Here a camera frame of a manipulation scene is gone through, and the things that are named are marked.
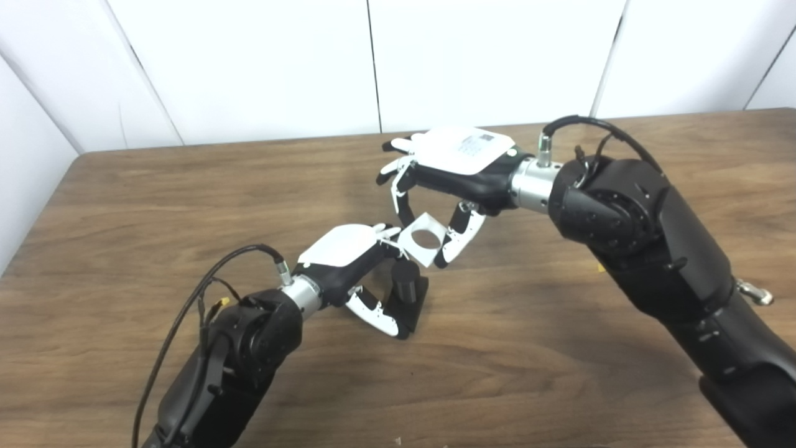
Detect white and black right hand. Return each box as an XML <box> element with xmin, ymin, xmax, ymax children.
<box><xmin>375</xmin><ymin>126</ymin><xmax>529</xmax><ymax>269</ymax></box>

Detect white and black left hand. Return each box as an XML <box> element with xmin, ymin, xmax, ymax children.
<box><xmin>292</xmin><ymin>223</ymin><xmax>412</xmax><ymax>340</ymax></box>

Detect black peg with base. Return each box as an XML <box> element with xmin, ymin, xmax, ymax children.
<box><xmin>382</xmin><ymin>257</ymin><xmax>430</xmax><ymax>334</ymax></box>

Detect white square piece with hole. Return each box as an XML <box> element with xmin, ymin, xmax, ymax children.
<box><xmin>397</xmin><ymin>212</ymin><xmax>448</xmax><ymax>268</ymax></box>

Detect thin wires with yellow connector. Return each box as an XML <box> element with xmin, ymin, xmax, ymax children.
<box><xmin>196</xmin><ymin>277</ymin><xmax>246</xmax><ymax>349</ymax></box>

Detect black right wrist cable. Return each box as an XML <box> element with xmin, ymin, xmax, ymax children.
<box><xmin>536</xmin><ymin>114</ymin><xmax>665</xmax><ymax>175</ymax></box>

